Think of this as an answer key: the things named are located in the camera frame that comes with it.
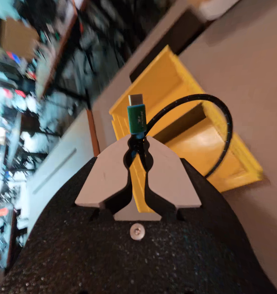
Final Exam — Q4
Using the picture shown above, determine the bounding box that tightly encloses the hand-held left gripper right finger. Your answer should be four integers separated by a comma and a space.
144, 136, 202, 217

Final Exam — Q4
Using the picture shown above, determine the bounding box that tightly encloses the grey desk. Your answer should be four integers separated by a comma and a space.
91, 0, 277, 294

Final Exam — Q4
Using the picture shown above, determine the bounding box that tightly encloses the cardboard box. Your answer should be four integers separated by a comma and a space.
1, 18, 39, 60

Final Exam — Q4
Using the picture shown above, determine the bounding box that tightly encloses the black braided cable green plug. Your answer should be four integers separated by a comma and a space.
126, 94, 233, 179

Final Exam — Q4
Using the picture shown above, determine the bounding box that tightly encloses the cluttered storage shelf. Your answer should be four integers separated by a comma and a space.
0, 0, 130, 269

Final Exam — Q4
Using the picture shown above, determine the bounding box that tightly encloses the yellow plastic bin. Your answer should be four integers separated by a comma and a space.
109, 45, 264, 213

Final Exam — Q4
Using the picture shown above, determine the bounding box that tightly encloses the white table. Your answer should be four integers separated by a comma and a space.
26, 108, 94, 232

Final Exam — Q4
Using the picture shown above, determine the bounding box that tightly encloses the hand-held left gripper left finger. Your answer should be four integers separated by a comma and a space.
74, 135, 132, 214

